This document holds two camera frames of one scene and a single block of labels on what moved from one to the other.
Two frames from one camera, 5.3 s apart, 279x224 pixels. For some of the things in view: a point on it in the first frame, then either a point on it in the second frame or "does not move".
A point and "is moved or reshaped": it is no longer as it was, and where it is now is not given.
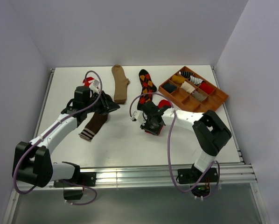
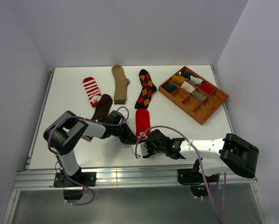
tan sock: (121, 82) does not move
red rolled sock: (205, 87) does not move
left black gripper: (107, 105) to (129, 137)
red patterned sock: (146, 96) is moved or reshaped
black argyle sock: (148, 86) does not move
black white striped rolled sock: (185, 74) does not move
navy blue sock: (169, 87) does not move
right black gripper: (145, 126) to (147, 143)
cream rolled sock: (187, 87) does not move
